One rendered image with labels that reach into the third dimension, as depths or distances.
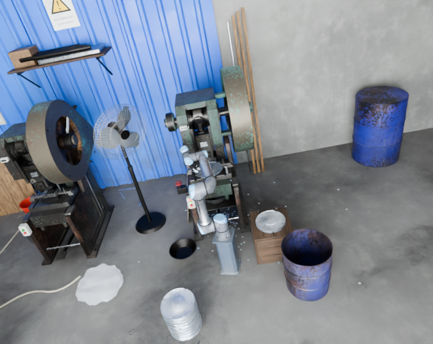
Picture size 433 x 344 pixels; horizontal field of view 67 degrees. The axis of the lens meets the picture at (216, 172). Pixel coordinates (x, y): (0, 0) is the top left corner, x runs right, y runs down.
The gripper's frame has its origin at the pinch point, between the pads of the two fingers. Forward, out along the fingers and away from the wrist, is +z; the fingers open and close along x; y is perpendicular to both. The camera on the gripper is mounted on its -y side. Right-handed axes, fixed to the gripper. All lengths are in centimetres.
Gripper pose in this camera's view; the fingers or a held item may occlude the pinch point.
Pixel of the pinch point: (196, 171)
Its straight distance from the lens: 324.6
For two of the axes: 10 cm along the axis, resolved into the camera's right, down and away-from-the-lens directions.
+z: 3.5, 6.2, 7.0
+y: 7.8, 2.2, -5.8
